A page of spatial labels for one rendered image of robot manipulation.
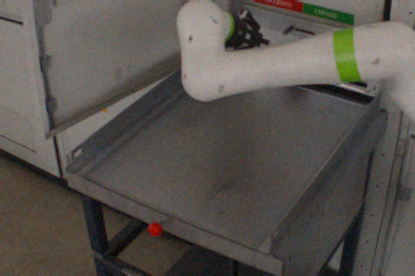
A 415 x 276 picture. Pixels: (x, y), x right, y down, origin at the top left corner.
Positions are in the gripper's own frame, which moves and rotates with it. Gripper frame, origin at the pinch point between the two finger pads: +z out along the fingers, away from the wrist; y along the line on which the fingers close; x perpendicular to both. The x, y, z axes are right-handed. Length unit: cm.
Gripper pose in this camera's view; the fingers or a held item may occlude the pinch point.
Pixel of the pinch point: (259, 40)
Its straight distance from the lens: 184.1
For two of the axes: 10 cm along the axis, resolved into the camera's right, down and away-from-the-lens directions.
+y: -2.6, 9.6, 0.8
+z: 3.9, 0.3, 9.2
